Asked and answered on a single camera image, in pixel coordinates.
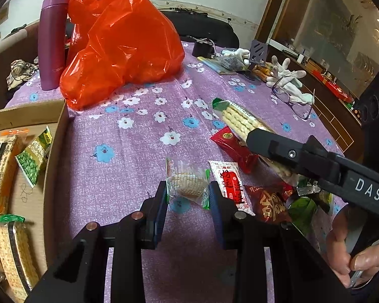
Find wooden cabinet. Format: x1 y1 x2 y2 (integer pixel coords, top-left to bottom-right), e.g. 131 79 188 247
256 0 379 152

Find purple thermos bottle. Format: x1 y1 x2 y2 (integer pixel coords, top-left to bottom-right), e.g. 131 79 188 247
38 0 75 90

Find person's right hand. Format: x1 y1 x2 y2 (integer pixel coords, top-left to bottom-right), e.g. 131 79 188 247
327 204 379 289

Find red emblem snack packet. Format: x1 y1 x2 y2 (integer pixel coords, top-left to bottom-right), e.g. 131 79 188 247
210 125 260 175

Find silver green snack packet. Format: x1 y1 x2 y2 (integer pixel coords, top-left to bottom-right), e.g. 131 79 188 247
296 178 334 206

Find small black box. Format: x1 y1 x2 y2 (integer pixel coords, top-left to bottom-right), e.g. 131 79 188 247
192 38 216 59

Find long green end cracker packet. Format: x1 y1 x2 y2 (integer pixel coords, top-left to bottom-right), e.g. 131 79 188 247
211 98 304 185

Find orange cracker packet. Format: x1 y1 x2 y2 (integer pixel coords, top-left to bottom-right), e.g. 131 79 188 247
0 128 30 213

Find red plastic bag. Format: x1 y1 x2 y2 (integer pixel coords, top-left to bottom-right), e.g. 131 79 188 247
59 0 186 110

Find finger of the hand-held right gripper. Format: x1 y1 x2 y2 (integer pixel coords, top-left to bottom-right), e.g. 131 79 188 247
246 128 345 193

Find clear round cracker packet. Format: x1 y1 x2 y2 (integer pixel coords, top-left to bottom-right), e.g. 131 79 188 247
165 157 211 210

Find white cotton glove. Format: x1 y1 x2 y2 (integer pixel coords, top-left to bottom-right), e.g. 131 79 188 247
279 80 315 105
266 55 307 86
222 48 251 61

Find crumpled patterned cloth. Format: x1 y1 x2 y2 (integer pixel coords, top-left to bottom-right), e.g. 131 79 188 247
6 59 39 90

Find dark framed eyeglasses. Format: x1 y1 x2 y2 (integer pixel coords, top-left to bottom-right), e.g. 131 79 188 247
271 77 316 120

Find green pea snack packet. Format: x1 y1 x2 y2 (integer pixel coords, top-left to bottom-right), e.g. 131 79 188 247
15 125 53 188

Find orange packets under stand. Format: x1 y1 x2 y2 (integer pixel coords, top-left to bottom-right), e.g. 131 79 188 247
253 63 277 83

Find black chair back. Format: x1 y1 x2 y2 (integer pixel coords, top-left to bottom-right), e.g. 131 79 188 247
159 9 239 46

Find dark red chips packet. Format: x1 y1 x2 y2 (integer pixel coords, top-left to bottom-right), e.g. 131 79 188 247
244 184 294 225

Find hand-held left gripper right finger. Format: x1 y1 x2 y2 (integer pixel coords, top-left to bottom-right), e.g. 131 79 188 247
208 181 348 303

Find clear plastic bag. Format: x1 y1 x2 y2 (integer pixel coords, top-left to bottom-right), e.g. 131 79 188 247
213 54 248 71

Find striped booklet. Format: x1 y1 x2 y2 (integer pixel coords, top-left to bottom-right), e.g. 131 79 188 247
197 56 239 76

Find white red label snack packet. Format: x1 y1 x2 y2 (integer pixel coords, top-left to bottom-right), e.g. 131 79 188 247
208 160 256 217

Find grey phone stand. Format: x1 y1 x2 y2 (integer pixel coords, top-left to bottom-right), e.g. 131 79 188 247
244 39 268 81

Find brown cardboard box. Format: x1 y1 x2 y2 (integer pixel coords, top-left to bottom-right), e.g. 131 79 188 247
0 99 70 303

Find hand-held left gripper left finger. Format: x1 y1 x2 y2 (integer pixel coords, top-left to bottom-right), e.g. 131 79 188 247
25 181 169 303

